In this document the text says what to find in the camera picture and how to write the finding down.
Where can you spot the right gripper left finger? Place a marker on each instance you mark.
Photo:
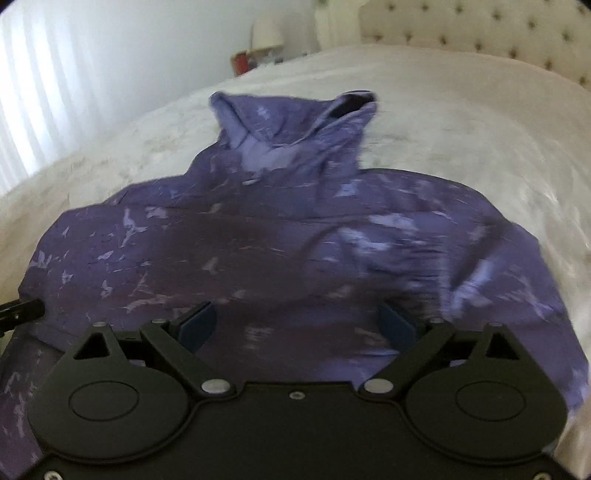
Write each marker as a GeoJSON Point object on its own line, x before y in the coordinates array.
{"type": "Point", "coordinates": [119, 394]}

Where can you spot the red book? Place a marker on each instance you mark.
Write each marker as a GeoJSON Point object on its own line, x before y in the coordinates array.
{"type": "Point", "coordinates": [240, 63]}

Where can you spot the cream bed comforter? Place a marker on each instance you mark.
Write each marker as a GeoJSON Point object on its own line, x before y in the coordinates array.
{"type": "Point", "coordinates": [516, 134]}

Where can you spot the white table lamp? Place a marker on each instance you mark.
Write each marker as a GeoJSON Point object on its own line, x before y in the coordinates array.
{"type": "Point", "coordinates": [267, 36]}

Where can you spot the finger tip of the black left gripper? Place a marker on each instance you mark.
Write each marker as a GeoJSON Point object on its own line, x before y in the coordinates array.
{"type": "Point", "coordinates": [16, 313]}

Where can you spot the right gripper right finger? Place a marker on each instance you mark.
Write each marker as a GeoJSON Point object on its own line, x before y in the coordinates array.
{"type": "Point", "coordinates": [476, 394]}

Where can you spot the cream tufted headboard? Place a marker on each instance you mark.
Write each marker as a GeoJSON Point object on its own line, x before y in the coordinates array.
{"type": "Point", "coordinates": [551, 34]}

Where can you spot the purple patterned hooded jacket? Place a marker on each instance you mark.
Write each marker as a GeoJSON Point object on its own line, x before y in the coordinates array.
{"type": "Point", "coordinates": [296, 246]}

